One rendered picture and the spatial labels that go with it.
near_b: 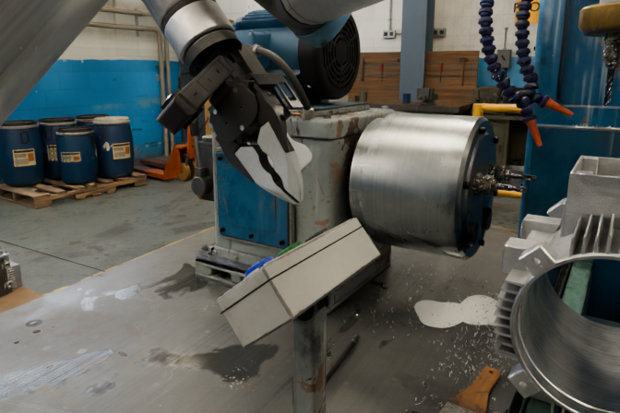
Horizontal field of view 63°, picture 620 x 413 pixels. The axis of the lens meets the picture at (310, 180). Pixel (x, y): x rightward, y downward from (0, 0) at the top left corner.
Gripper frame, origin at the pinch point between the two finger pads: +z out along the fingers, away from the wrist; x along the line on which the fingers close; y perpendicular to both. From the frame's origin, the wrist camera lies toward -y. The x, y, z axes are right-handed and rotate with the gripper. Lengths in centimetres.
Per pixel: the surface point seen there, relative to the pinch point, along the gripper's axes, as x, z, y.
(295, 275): -3.5, 8.0, -10.4
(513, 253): -14.7, 17.5, 6.0
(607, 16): -33, 1, 40
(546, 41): -24, -5, 66
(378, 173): 5.2, 0.6, 31.5
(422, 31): 100, -149, 508
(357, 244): -3.5, 8.6, 0.5
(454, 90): 113, -77, 520
